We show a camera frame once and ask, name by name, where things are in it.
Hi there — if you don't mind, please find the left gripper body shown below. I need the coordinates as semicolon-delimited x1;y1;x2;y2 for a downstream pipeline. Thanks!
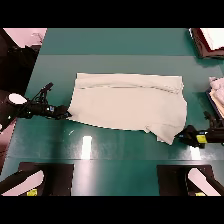
45;104;73;121

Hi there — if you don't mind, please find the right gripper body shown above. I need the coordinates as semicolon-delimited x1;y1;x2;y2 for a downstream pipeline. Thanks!
175;124;208;148

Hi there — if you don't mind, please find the white shirt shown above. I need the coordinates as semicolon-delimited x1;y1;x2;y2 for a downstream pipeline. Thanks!
67;72;189;146

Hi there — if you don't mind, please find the heap of clothes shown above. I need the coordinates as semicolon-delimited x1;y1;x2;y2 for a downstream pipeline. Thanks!
207;76;224;121

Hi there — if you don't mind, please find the dark red garment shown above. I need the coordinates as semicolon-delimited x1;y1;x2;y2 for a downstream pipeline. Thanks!
188;27;224;60

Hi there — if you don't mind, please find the white folded garment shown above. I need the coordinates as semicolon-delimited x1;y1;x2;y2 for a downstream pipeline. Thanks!
199;27;224;52

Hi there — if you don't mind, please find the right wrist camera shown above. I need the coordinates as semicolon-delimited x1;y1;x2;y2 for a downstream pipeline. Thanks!
203;110;217;130

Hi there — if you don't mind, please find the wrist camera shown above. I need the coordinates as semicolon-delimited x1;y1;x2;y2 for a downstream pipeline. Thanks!
203;110;217;130
30;82;55;105

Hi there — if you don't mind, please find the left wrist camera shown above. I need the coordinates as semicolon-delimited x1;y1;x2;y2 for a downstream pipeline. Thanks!
30;82;55;105

